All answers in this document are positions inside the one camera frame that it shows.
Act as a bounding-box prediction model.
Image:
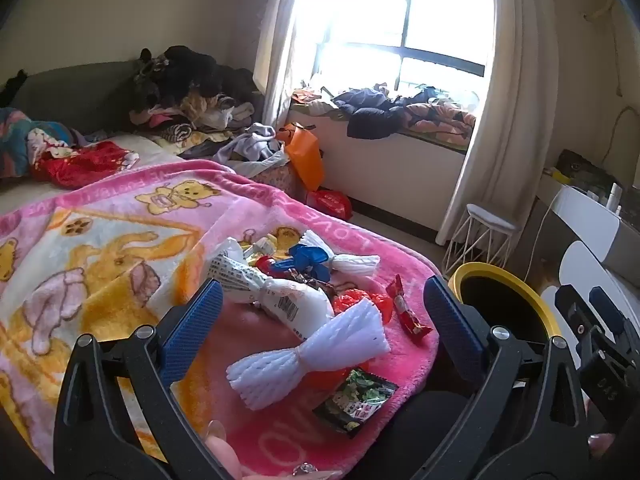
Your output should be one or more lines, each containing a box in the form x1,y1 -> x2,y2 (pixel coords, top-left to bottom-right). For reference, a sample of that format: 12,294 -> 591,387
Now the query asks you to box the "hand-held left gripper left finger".
52,279 -> 236,480

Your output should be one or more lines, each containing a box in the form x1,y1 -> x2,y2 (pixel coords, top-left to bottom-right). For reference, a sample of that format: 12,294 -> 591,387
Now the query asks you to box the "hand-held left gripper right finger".
410,276 -> 590,480

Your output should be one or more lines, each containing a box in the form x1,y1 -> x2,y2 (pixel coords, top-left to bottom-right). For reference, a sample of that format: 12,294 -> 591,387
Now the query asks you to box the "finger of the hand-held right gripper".
554,284 -> 589,347
589,286 -> 629,330

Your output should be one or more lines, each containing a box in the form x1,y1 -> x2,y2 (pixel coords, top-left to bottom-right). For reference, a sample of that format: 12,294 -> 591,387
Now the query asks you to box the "small red snack packet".
385,275 -> 433,345

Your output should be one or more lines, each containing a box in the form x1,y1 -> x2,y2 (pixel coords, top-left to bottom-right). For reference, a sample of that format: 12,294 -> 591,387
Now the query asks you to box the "yellow-rimmed black trash bin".
447,262 -> 563,361

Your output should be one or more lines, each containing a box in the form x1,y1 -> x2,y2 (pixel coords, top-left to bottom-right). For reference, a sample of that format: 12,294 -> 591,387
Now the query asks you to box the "white printed plastic wrapper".
207,252 -> 333,336

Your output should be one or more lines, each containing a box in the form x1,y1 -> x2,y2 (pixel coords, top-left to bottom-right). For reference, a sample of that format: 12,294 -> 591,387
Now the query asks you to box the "yellow white wrapper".
227,237 -> 281,262

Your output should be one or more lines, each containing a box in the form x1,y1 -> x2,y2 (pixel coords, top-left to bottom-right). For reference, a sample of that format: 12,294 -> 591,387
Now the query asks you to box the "orange-red crinkled wrapper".
332,290 -> 396,323

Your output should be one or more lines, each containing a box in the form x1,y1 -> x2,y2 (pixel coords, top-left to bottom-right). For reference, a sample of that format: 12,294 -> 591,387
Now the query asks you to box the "green black snack packet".
313,367 -> 398,438

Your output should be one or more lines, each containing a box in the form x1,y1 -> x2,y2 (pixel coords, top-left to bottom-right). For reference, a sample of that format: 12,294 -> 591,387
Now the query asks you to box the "white foam fruit net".
302,230 -> 381,277
227,297 -> 390,411

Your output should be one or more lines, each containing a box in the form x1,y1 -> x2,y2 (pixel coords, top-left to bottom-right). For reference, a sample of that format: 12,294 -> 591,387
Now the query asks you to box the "blue plastic piece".
289,244 -> 333,281

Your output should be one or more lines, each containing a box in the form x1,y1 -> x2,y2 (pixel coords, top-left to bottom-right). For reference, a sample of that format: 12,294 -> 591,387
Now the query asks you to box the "person's right hand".
582,394 -> 617,457

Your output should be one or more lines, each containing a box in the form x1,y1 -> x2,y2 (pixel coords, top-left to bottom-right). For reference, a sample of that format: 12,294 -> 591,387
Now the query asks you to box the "person's left hand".
205,419 -> 346,480

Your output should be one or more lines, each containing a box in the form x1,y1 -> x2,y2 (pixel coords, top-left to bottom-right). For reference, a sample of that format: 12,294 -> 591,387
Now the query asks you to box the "white drawer cabinet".
542,240 -> 640,321

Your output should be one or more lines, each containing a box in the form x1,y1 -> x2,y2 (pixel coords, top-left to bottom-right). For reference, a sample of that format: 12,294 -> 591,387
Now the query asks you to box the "white vanity table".
535,162 -> 640,271

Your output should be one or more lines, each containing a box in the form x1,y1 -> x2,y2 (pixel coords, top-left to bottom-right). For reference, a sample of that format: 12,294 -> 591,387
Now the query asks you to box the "pink printed blanket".
0,160 -> 441,480

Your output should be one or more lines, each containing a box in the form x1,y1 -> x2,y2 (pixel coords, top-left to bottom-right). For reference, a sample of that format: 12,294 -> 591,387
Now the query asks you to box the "dark green bag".
555,149 -> 613,186

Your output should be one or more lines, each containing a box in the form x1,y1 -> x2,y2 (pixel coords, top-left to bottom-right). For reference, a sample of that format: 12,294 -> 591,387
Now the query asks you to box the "floral storage box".
255,162 -> 306,196

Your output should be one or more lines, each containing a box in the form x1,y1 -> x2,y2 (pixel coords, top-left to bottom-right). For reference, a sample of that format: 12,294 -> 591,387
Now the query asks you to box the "red plastic bag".
307,189 -> 353,221

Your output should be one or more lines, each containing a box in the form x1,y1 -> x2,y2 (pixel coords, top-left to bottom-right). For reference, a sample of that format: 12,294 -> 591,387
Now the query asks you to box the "pale purple garment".
215,122 -> 291,176

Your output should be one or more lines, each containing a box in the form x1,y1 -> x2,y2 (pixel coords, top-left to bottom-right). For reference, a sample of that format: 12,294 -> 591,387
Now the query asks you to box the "red cloth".
32,141 -> 138,188

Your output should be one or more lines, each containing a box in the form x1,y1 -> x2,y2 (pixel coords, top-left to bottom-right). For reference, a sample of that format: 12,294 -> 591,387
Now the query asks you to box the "orange bag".
280,122 -> 326,188

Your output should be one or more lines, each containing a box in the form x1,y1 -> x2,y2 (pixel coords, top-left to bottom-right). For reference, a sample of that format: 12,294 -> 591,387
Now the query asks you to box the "orange patterned quilt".
400,95 -> 477,146

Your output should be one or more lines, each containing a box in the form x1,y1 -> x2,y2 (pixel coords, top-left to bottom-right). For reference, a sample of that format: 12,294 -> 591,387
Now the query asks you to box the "cream mattress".
0,132 -> 186,216

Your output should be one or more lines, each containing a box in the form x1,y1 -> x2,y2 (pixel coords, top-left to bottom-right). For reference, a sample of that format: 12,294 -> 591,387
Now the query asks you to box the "dark jacket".
332,87 -> 416,140

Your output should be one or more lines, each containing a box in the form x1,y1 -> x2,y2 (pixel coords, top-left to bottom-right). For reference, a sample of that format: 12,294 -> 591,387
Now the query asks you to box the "wide cream curtain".
437,0 -> 558,246

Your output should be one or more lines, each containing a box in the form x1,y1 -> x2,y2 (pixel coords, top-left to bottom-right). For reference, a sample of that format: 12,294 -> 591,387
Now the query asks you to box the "pile of clothes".
129,46 -> 266,146

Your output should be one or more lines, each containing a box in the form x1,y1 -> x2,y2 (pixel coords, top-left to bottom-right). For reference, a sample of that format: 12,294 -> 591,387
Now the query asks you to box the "small colourful cloth heap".
292,82 -> 341,116

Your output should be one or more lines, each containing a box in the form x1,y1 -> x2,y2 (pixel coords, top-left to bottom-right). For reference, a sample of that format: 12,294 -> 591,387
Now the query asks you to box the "colourful printed blanket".
0,107 -> 81,178

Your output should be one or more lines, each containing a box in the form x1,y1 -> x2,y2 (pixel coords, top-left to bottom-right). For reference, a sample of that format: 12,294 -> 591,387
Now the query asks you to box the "grey headboard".
0,62 -> 146,136

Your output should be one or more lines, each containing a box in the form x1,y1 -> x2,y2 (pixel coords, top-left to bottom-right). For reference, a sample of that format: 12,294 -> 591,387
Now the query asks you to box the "narrow cream curtain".
252,0 -> 313,128

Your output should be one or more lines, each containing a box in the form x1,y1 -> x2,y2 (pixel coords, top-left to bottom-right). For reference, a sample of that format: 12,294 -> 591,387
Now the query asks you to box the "window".
300,0 -> 493,96

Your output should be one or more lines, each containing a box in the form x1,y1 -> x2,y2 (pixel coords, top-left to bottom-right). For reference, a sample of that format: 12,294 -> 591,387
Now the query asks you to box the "white cable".
522,192 -> 566,281

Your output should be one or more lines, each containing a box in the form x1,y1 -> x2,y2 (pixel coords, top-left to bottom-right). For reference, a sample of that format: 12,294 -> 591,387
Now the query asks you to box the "white wire stool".
442,203 -> 516,281

